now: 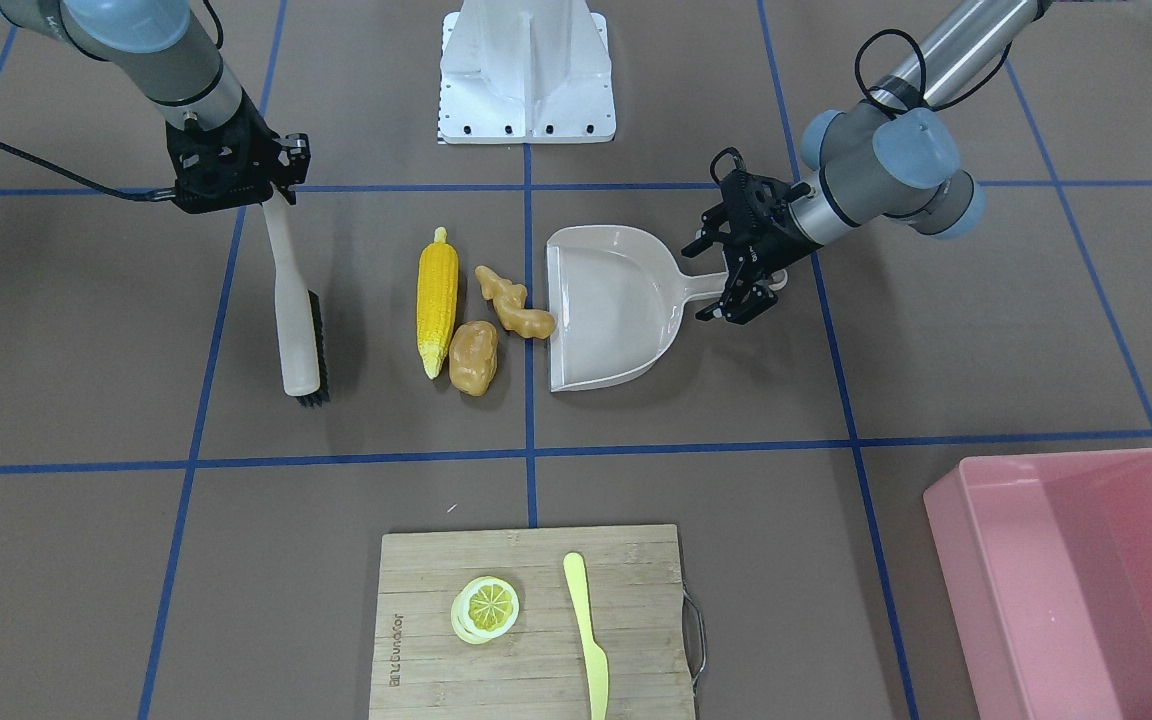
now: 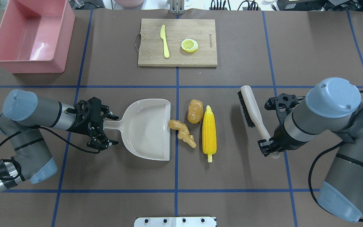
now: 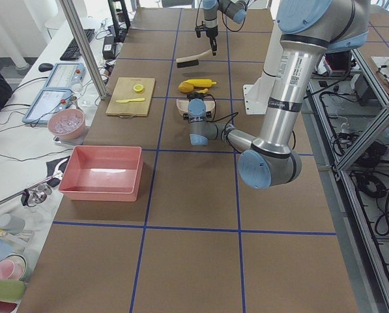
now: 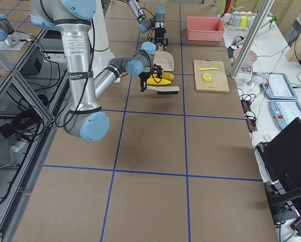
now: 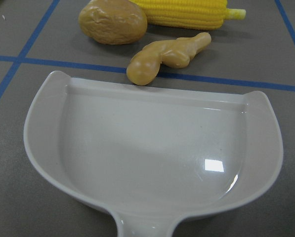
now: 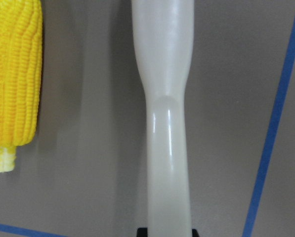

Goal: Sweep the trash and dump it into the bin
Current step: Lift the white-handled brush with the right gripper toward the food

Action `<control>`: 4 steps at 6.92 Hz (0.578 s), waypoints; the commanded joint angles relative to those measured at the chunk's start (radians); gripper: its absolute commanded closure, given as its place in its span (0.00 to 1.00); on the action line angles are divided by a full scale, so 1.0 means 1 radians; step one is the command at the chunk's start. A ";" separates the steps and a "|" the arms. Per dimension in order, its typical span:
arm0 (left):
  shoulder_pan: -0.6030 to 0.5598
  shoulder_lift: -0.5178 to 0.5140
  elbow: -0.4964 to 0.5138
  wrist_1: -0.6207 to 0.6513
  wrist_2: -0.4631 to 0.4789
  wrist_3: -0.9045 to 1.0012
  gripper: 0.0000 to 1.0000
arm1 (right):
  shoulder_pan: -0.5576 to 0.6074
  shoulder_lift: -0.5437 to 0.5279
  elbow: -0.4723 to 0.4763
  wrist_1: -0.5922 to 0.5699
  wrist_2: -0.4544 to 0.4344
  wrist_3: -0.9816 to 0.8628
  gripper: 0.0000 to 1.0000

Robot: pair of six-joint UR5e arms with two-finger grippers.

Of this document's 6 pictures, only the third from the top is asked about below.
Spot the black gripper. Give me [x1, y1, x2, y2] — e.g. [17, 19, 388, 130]
[182, 92, 214, 121]
[195, 22, 218, 54]

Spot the yellow toy corn cob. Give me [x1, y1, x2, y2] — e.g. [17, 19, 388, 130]
[185, 78, 217, 88]

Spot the orange toy potato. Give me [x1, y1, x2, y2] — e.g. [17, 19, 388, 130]
[178, 81, 194, 94]

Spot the beige plastic dustpan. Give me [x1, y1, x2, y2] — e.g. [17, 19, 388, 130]
[176, 99, 216, 116]

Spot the beige brush with black bristles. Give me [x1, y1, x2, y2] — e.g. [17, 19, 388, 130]
[176, 50, 212, 68]

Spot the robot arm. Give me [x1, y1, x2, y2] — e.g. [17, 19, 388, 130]
[187, 1, 370, 188]
[195, 0, 248, 55]

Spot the pink plastic bin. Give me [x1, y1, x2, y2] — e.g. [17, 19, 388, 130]
[59, 145, 143, 202]

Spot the yellow lemon slice toy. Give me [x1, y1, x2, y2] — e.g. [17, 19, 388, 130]
[133, 84, 145, 93]

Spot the yellow toy knife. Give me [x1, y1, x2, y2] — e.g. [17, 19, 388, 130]
[115, 97, 145, 104]

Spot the wooden cutting board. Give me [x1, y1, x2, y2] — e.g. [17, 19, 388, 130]
[106, 77, 156, 117]

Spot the black power adapter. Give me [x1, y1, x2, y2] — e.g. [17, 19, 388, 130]
[102, 36, 117, 60]

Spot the grey digital scale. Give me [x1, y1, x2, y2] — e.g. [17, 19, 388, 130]
[53, 127, 89, 146]

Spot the pink bowl with ice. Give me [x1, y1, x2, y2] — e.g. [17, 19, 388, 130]
[48, 109, 86, 140]

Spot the black computer keyboard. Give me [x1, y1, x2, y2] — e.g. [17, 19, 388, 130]
[60, 29, 95, 61]

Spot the upper blue teach pendant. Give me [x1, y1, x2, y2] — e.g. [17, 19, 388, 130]
[44, 62, 85, 89]

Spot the blue teach pendant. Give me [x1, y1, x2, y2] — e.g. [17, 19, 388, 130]
[22, 88, 72, 125]
[44, 62, 85, 89]

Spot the lower blue teach pendant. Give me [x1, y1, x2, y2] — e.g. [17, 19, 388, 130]
[22, 88, 72, 125]

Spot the black computer mouse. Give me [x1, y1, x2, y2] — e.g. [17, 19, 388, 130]
[38, 63, 53, 72]

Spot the grey plastic cup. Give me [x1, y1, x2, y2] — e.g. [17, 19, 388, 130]
[0, 213, 25, 235]

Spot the pink plastic cup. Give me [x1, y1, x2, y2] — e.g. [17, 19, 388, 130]
[0, 259, 25, 280]

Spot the green plastic cup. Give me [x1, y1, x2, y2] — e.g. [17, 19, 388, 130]
[0, 280, 26, 303]

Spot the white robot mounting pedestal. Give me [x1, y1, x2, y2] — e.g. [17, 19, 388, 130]
[243, 20, 288, 115]

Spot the aluminium frame post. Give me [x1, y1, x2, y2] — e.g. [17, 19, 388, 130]
[59, 0, 109, 100]

